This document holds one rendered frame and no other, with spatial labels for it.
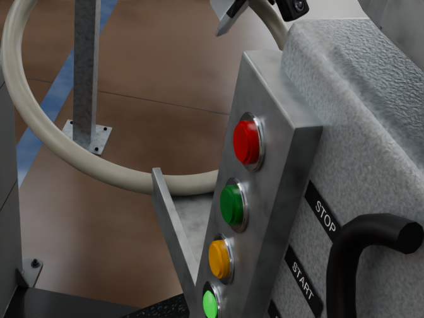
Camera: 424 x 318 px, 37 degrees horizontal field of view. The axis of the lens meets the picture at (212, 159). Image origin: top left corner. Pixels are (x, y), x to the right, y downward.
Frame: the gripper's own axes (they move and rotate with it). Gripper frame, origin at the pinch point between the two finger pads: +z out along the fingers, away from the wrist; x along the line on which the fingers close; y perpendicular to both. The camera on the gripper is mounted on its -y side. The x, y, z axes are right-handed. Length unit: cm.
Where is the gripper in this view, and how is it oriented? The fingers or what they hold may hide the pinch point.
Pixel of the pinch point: (246, 23)
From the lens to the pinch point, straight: 121.0
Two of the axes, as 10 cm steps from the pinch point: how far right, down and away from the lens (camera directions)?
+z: -2.6, 4.7, 8.4
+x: -7.0, 5.1, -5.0
